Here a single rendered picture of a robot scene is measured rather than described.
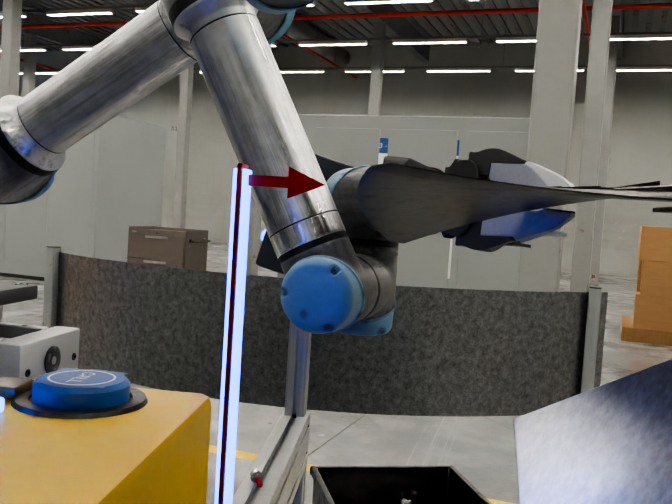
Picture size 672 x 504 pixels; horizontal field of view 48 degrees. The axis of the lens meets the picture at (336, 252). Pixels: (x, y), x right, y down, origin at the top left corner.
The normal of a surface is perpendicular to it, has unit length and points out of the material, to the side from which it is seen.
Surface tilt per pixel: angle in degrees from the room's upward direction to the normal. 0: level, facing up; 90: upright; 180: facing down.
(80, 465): 0
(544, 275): 90
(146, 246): 90
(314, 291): 90
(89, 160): 90
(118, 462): 0
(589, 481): 55
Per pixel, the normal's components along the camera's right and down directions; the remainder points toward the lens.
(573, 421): -0.67, -0.59
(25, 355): 0.99, 0.07
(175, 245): -0.31, 0.03
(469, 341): 0.21, 0.07
